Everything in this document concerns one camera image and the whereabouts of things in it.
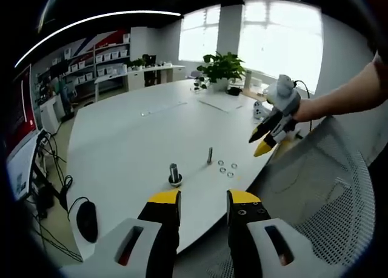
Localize small green desk plant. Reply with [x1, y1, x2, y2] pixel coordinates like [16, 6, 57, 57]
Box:
[129, 57, 147, 71]

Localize white low cabinet counter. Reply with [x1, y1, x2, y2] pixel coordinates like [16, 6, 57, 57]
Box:
[126, 64, 186, 91]

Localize white paper sheet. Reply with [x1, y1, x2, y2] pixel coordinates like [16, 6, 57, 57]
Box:
[198, 93, 243, 113]

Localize red screen monitor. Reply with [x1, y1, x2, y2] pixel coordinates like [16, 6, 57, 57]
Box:
[5, 64, 42, 202]

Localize grey handheld controller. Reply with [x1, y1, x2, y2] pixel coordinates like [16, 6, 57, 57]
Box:
[253, 101, 268, 121]

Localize black monitor on stand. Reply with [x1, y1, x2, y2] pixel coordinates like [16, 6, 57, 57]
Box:
[50, 61, 69, 79]

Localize white storage shelf unit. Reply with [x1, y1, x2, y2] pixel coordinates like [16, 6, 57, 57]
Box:
[50, 32, 132, 88]

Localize white desk with legs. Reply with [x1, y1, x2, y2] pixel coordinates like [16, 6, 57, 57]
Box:
[93, 73, 130, 102]

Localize white square cabinet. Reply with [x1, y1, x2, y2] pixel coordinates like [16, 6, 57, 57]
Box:
[39, 94, 66, 135]

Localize large potted green plant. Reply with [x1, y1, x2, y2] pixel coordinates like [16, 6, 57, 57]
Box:
[196, 51, 247, 93]

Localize rows of white storage bins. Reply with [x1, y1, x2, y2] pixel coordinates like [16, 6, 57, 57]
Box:
[51, 34, 130, 84]

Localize black cable bundle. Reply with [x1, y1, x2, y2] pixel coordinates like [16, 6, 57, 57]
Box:
[25, 129, 84, 263]

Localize large threaded stud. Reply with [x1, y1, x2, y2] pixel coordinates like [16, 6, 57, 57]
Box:
[168, 163, 184, 187]

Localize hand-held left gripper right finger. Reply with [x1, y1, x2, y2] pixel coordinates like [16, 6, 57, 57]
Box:
[226, 189, 334, 278]

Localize grey mesh office chair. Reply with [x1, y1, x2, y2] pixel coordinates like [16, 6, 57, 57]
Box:
[209, 116, 376, 278]

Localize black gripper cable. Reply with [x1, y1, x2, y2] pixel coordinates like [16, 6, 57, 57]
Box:
[291, 79, 313, 133]

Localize black mouse cable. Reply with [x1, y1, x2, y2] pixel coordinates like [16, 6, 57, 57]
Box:
[66, 196, 92, 223]

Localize glass bowl with plant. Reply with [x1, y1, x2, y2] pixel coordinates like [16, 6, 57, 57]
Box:
[190, 76, 209, 93]

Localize person's right hand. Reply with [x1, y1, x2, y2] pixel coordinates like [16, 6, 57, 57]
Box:
[292, 98, 322, 124]

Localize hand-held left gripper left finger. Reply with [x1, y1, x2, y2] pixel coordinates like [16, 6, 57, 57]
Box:
[62, 189, 182, 278]

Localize ceiling light strip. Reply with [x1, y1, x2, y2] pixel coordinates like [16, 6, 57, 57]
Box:
[14, 10, 182, 68]

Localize black computer mouse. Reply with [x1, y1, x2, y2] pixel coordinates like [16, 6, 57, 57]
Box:
[75, 200, 99, 243]

